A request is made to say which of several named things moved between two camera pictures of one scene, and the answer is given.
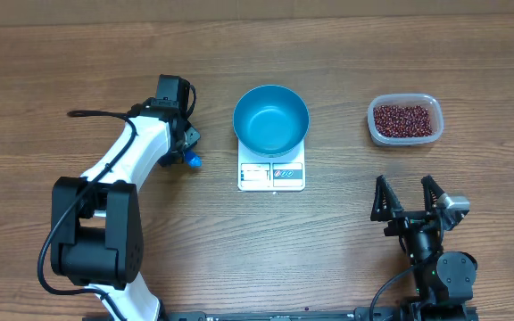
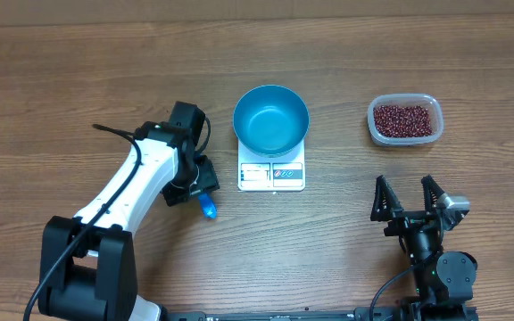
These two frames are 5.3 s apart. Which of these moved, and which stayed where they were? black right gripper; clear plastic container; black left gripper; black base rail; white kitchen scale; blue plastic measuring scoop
Moved: black left gripper; blue plastic measuring scoop
Stayed: clear plastic container; black base rail; black right gripper; white kitchen scale
